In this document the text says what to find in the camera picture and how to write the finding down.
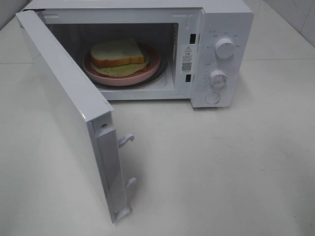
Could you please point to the pink round plate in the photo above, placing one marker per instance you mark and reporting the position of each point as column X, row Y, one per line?
column 152, row 66

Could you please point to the white round door button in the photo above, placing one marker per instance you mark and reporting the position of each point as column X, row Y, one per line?
column 212, row 98

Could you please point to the white microwave door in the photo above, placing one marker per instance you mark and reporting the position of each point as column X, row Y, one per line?
column 83, row 114

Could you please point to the toast sandwich with lettuce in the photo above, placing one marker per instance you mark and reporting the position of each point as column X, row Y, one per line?
column 118, row 58

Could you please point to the glass microwave turntable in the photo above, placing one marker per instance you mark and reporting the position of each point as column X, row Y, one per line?
column 160, row 71

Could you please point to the white lower timer knob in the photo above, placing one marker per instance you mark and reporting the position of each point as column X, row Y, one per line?
column 218, row 79

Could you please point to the white warning label sticker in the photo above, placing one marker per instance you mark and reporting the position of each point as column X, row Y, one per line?
column 188, row 53

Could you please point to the white microwave oven body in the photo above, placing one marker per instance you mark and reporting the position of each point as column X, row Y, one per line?
column 164, row 25

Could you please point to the white upper power knob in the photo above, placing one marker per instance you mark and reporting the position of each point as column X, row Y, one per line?
column 224, row 47

